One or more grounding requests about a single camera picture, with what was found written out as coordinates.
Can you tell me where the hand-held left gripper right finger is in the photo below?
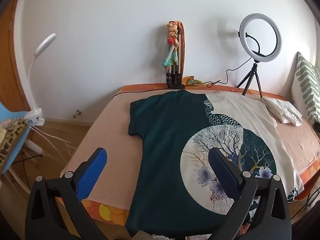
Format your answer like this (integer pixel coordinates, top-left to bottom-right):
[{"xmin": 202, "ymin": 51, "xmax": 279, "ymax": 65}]
[{"xmin": 209, "ymin": 147, "xmax": 292, "ymax": 240}]

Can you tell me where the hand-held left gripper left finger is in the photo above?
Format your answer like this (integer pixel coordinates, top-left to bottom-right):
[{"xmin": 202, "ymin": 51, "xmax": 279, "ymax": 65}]
[{"xmin": 25, "ymin": 147, "xmax": 108, "ymax": 240}]

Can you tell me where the teal and cream tree-print t-shirt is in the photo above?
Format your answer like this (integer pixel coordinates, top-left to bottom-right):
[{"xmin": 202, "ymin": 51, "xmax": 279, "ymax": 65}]
[{"xmin": 125, "ymin": 90, "xmax": 304, "ymax": 239}]

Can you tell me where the bed with orange patterned sheet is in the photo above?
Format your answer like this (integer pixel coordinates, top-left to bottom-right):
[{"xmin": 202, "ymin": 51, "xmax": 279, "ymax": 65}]
[{"xmin": 60, "ymin": 82, "xmax": 320, "ymax": 240}]

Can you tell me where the blue chair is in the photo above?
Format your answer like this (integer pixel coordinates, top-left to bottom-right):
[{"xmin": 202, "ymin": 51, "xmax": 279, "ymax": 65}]
[{"xmin": 0, "ymin": 102, "xmax": 43, "ymax": 193}]

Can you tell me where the white folded cloth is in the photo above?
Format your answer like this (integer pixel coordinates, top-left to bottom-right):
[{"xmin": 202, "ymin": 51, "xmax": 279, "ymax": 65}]
[{"xmin": 261, "ymin": 97, "xmax": 303, "ymax": 127}]

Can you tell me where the leopard print cloth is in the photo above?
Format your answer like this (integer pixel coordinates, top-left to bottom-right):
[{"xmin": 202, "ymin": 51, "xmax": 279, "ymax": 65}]
[{"xmin": 0, "ymin": 117, "xmax": 29, "ymax": 165}]

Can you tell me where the small colourful cloth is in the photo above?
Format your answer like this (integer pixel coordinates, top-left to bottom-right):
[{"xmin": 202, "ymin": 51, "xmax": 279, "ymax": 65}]
[{"xmin": 184, "ymin": 76, "xmax": 202, "ymax": 87}]

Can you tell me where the folded tripod stand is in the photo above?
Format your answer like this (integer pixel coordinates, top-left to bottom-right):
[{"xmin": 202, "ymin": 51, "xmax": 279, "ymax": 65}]
[{"xmin": 165, "ymin": 22, "xmax": 185, "ymax": 89}]

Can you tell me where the green leaf pattern pillow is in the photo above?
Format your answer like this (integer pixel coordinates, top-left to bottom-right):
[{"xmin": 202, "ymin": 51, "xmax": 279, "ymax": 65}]
[{"xmin": 291, "ymin": 51, "xmax": 320, "ymax": 125}]

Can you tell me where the orange board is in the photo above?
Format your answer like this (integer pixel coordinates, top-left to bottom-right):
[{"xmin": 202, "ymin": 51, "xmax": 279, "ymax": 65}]
[{"xmin": 179, "ymin": 21, "xmax": 187, "ymax": 78}]

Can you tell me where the wooden door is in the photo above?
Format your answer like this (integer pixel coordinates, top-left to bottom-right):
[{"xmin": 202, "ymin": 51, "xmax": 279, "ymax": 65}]
[{"xmin": 0, "ymin": 0, "xmax": 33, "ymax": 113}]

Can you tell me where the colourful scarf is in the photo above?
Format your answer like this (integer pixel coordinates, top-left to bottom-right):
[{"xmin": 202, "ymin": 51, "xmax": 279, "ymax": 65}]
[{"xmin": 161, "ymin": 20, "xmax": 182, "ymax": 69}]

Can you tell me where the white clip lamp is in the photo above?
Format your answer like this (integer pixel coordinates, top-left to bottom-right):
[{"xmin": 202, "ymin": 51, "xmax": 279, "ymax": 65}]
[{"xmin": 27, "ymin": 33, "xmax": 57, "ymax": 127}]

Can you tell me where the white lamp cord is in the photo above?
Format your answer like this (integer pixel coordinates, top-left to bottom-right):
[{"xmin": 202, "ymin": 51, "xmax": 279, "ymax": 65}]
[{"xmin": 30, "ymin": 125, "xmax": 73, "ymax": 155}]

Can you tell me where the black cable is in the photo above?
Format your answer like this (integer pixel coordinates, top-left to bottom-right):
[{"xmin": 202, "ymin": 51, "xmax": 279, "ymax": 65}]
[{"xmin": 115, "ymin": 56, "xmax": 252, "ymax": 97}]

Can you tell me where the ring light on black tripod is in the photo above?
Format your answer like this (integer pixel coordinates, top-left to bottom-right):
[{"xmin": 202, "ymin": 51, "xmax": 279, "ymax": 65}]
[{"xmin": 236, "ymin": 14, "xmax": 282, "ymax": 98}]

